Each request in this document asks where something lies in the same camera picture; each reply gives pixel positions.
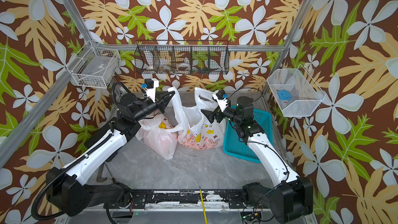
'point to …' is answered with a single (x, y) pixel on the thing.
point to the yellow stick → (203, 209)
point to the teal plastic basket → (234, 146)
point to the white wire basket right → (296, 94)
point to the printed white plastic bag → (119, 92)
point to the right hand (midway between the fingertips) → (208, 103)
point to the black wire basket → (183, 57)
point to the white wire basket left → (94, 67)
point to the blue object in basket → (284, 95)
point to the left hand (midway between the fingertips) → (173, 90)
